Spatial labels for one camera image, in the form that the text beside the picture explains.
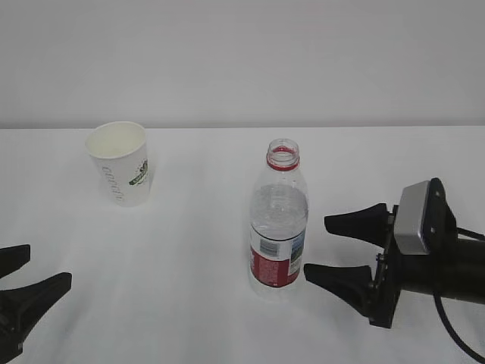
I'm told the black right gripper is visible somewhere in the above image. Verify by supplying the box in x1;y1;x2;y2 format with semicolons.
303;177;458;328

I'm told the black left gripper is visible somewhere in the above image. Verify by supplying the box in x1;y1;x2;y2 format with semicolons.
0;244;72;363

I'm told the clear plastic water bottle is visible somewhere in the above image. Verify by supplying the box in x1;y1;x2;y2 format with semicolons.
247;138;309;301

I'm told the white paper cup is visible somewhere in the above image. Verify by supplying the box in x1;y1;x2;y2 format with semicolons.
85;121;150;207

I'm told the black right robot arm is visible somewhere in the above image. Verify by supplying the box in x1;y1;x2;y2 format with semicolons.
303;177;484;328

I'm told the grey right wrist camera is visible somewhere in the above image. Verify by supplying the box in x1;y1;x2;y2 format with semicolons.
393;180;430;256

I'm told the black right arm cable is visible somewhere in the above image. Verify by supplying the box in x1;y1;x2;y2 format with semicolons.
433;226;485;364

